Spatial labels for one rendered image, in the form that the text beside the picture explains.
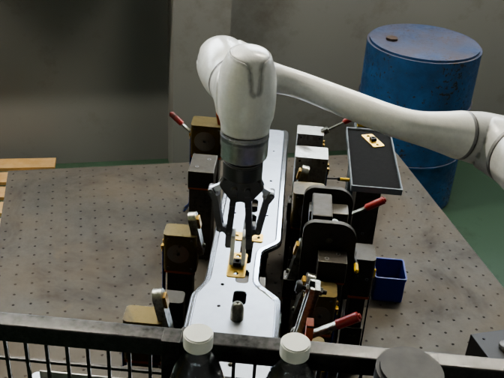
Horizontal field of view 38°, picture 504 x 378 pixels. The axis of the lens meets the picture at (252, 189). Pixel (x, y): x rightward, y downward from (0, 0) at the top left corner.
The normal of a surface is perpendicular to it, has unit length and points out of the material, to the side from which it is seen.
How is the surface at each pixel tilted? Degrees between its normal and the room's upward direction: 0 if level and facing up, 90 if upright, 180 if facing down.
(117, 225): 0
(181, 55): 90
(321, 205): 0
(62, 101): 90
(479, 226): 0
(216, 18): 90
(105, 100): 90
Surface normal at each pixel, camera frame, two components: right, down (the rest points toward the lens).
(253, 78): 0.25, 0.29
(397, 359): 0.06, -0.86
